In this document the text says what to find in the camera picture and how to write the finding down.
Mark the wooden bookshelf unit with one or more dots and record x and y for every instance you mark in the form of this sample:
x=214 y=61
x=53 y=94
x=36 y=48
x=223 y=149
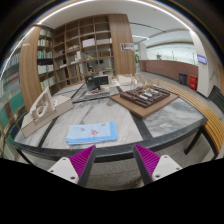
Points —
x=57 y=58

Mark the light blue folded towel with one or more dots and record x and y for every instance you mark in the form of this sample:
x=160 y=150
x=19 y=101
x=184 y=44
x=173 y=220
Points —
x=92 y=133

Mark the white small building model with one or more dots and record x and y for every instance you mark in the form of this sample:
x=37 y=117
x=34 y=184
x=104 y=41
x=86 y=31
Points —
x=124 y=80

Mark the dark box on table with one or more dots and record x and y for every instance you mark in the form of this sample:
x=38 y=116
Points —
x=95 y=81

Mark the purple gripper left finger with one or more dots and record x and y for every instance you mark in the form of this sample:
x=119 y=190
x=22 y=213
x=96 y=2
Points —
x=77 y=168

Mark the wall poster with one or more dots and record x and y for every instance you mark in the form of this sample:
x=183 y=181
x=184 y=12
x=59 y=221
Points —
x=127 y=46

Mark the red bin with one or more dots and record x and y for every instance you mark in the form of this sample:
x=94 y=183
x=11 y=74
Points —
x=193 y=82

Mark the wall mounted blue screen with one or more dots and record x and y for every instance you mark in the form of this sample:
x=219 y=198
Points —
x=202 y=59

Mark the dark grey bin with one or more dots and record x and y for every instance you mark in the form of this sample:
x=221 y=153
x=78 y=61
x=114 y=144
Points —
x=183 y=78

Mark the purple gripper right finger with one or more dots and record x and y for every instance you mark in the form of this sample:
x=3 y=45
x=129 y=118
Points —
x=152 y=166

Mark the white architectural model on board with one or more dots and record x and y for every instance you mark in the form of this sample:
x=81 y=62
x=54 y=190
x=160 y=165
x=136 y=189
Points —
x=44 y=110

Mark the brown architectural model on board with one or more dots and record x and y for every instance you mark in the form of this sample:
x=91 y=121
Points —
x=144 y=101

